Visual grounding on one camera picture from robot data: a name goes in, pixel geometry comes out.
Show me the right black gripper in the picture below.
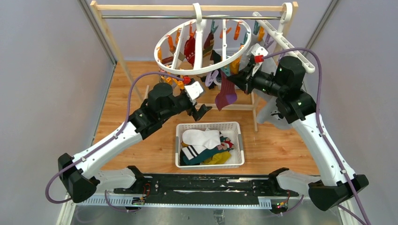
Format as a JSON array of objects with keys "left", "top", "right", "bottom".
[{"left": 227, "top": 61, "right": 284, "bottom": 97}]

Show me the purple striped sock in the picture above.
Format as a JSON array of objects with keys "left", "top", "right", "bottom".
[{"left": 215, "top": 71, "right": 237, "bottom": 111}]

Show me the round white clip hanger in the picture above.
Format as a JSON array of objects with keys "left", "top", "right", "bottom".
[{"left": 154, "top": 3, "right": 252, "bottom": 75}]

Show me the brown beige patterned sock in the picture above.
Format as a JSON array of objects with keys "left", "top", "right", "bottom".
[{"left": 159, "top": 52, "right": 185, "bottom": 83}]

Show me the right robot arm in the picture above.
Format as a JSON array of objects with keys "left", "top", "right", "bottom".
[{"left": 228, "top": 55, "right": 369, "bottom": 211}]

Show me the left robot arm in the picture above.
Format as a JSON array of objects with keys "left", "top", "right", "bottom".
[{"left": 58, "top": 81, "right": 210, "bottom": 203}]

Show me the straight white clip hanger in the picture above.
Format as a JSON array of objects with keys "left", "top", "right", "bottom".
[{"left": 252, "top": 1, "right": 315, "bottom": 74}]

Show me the purple clothespin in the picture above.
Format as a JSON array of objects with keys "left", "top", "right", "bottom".
[{"left": 205, "top": 70, "right": 219, "bottom": 87}]

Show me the white back basket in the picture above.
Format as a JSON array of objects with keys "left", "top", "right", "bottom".
[{"left": 212, "top": 47, "right": 239, "bottom": 90}]

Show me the white basket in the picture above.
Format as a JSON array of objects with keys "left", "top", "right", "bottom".
[
  {"left": 212, "top": 47, "right": 239, "bottom": 90},
  {"left": 175, "top": 121, "right": 245, "bottom": 170}
]

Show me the white front basket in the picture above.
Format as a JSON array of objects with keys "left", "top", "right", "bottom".
[{"left": 175, "top": 121, "right": 245, "bottom": 170}]

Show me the cartoon print sock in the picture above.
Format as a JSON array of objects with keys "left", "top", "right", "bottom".
[{"left": 217, "top": 137, "right": 235, "bottom": 151}]

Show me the teal sock in basket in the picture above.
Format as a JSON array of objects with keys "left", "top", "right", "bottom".
[{"left": 181, "top": 147, "right": 225, "bottom": 165}]

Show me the grey towel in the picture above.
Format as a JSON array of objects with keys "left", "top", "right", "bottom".
[{"left": 245, "top": 40, "right": 293, "bottom": 131}]

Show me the orange clothespin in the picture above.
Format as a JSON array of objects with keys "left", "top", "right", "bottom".
[{"left": 160, "top": 75, "right": 184, "bottom": 90}]

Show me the brown argyle sock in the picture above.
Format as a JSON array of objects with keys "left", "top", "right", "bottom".
[{"left": 202, "top": 32, "right": 222, "bottom": 67}]

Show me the yellow sock in basket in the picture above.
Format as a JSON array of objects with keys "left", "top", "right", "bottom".
[{"left": 202, "top": 151, "right": 231, "bottom": 165}]

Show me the red patterned sock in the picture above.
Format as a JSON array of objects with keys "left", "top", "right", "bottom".
[{"left": 184, "top": 36, "right": 196, "bottom": 66}]

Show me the metal rack rod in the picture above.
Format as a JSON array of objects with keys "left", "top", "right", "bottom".
[{"left": 101, "top": 15, "right": 281, "bottom": 20}]

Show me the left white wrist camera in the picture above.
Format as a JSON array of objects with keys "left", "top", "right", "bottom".
[{"left": 184, "top": 81, "right": 205, "bottom": 102}]

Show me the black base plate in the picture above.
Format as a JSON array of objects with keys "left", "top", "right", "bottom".
[{"left": 114, "top": 173, "right": 299, "bottom": 207}]

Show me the wooden drying rack frame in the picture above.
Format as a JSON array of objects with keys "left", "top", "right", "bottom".
[{"left": 90, "top": 0, "right": 299, "bottom": 133}]

